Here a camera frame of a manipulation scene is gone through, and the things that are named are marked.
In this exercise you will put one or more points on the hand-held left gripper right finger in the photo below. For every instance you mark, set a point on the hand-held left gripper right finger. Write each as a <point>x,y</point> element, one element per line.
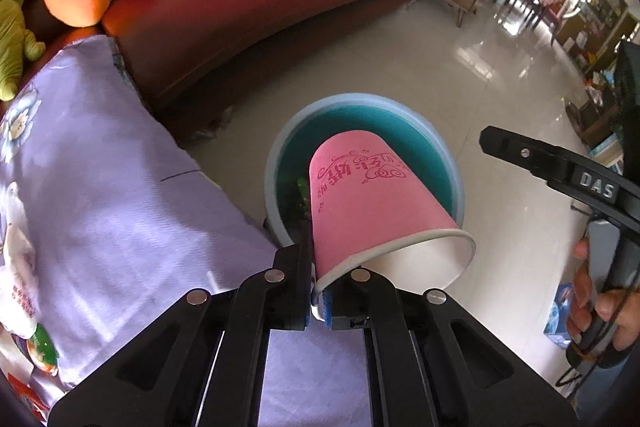
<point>327,309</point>

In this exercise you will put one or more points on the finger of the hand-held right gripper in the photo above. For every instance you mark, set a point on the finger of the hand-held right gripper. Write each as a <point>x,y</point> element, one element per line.
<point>545,164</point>

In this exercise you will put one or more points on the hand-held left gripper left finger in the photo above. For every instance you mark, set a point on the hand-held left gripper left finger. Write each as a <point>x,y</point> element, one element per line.
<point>304,292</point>

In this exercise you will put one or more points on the pink paper cup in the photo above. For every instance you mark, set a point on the pink paper cup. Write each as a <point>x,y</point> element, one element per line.
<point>360,217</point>

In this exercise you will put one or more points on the blue plastic basin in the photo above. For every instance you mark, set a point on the blue plastic basin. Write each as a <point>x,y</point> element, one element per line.
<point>427,157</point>

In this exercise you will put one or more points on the person's right hand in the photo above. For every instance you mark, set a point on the person's right hand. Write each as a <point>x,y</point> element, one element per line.
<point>581,277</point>

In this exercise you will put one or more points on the blue cardboard box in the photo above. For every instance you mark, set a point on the blue cardboard box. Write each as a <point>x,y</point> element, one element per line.
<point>559,317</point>

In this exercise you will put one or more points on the green white snack packet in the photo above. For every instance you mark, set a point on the green white snack packet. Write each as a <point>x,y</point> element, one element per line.
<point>301,194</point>

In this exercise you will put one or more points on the wooden display cabinet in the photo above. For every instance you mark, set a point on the wooden display cabinet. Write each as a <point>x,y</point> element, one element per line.
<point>595,22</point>

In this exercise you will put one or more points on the dark wooden chair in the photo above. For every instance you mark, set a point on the dark wooden chair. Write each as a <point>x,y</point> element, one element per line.
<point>537,9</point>

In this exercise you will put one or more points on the purple printed blanket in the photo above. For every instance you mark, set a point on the purple printed blanket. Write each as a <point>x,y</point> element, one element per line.
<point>100,182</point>

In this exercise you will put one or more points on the red leather sofa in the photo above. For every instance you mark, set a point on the red leather sofa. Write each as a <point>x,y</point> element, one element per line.
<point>250,7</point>

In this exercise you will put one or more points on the green frog plush toy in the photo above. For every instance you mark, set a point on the green frog plush toy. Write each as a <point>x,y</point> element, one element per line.
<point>12,42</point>

